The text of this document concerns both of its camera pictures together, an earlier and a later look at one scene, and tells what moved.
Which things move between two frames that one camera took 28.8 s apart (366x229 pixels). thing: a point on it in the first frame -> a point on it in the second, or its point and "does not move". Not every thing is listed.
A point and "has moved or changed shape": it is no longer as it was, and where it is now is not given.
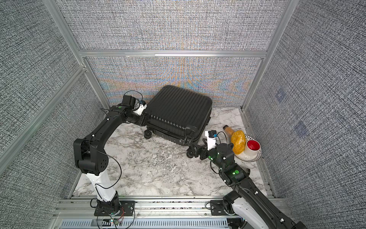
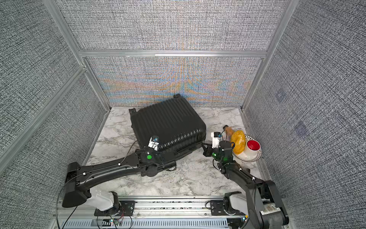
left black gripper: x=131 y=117 -> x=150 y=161
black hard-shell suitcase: x=177 y=115 has moved or changed shape
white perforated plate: x=243 y=157 does not move
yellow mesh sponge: x=238 y=139 does not move
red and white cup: x=252 y=147 does not move
